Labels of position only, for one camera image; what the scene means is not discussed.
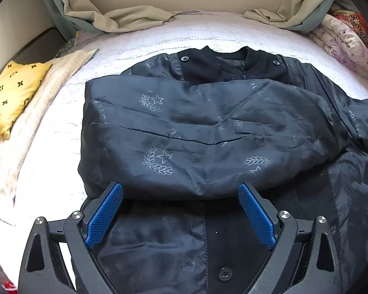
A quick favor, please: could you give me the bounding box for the floral purple folded blanket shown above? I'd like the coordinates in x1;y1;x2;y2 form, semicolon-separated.
308;13;368;81

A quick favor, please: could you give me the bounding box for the cream striped towel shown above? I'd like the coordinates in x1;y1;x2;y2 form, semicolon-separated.
0;50;95;198

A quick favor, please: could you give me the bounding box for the white textured bed cover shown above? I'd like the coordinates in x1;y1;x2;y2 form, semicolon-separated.
0;13;368;282

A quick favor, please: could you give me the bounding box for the black patterned jacket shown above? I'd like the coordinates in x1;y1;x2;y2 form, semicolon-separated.
78;47;368;293

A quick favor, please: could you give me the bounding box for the dark bed headboard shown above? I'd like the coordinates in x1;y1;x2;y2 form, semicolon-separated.
0;27;67;74

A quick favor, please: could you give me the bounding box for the yellow patterned cushion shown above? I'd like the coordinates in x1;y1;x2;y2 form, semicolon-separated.
0;61;51;139

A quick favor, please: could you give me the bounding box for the orange leopard print fabric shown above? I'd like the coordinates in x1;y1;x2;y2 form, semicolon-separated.
331;9;368;48

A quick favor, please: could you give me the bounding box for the beige left curtain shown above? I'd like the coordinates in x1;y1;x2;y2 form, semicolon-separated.
35;0;175;39

